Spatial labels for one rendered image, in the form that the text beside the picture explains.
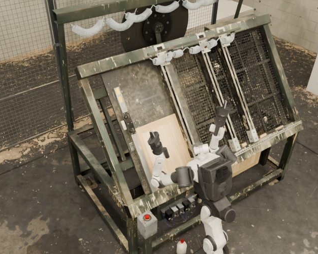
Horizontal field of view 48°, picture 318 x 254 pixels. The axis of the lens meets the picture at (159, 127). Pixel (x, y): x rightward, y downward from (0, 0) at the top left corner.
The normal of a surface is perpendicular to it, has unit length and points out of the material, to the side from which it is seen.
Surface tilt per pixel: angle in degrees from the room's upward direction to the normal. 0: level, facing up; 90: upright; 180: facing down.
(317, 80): 90
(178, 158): 51
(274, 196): 0
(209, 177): 90
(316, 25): 90
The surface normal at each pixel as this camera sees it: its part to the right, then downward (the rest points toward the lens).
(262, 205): 0.02, -0.79
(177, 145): 0.45, -0.10
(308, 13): -0.79, 0.37
